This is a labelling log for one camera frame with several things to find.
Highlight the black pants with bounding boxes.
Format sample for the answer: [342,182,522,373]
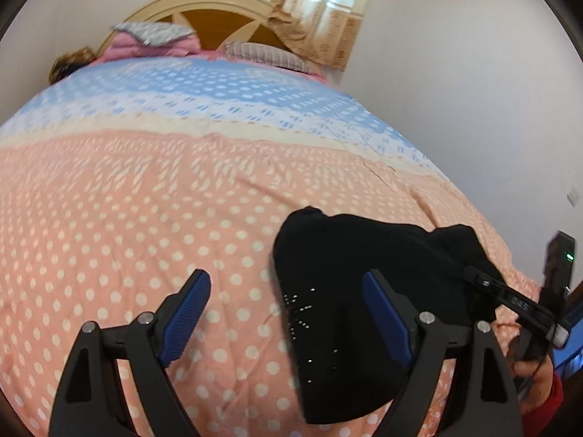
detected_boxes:
[273,206,503,424]

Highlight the red sleeve forearm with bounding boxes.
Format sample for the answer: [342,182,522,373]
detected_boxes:
[522,373,564,437]

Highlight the person's right hand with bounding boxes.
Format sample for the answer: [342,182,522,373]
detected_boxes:
[510,355,554,414]

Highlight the polka dot bed quilt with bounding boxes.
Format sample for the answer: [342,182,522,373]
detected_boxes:
[1,57,539,436]

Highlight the folded pink blanket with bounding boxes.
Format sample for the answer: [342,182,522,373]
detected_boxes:
[97,33,201,62]

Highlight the grey patterned pillow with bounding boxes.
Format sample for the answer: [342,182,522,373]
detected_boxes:
[111,22,196,47]

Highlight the striped pillow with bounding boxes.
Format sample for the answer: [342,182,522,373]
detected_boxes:
[224,43,310,73]

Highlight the cream wooden headboard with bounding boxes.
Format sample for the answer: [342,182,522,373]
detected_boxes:
[97,0,320,74]

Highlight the white wall socket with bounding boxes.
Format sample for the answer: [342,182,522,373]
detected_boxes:
[566,185,581,207]

